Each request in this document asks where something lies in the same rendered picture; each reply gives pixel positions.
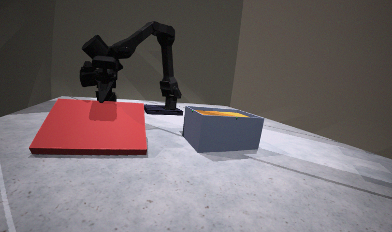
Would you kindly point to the red slab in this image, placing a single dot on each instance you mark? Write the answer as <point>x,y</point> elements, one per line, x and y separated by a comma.
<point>85,127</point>

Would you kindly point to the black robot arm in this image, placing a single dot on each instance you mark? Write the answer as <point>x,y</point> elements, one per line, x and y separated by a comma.
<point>125,48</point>

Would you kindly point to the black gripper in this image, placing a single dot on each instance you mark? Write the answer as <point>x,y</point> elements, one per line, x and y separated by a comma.
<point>105,80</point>

